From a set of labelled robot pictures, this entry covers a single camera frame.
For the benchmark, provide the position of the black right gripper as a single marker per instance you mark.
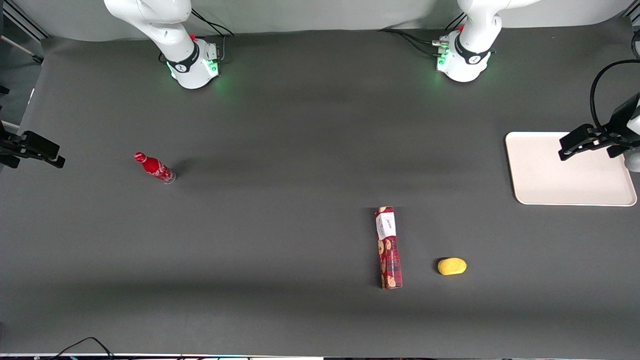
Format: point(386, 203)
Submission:
point(10, 145)

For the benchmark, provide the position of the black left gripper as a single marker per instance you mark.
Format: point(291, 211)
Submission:
point(621, 121)

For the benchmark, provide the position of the red cookie box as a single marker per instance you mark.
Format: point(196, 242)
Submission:
point(388, 250)

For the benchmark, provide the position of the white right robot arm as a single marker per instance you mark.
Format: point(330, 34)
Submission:
point(165, 30)

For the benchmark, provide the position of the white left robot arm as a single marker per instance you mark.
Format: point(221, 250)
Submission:
point(472, 45)

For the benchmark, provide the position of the white rectangular tray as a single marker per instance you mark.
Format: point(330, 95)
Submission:
point(560, 170)

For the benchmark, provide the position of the red cola bottle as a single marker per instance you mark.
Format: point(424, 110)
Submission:
point(154, 167)

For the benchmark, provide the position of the thin metal rod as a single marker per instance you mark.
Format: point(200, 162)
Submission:
point(22, 49)

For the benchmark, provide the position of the yellow oval sponge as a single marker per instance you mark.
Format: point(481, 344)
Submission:
point(452, 266)

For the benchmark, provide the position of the aluminium frame rail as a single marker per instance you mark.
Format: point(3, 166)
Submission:
point(25, 20)

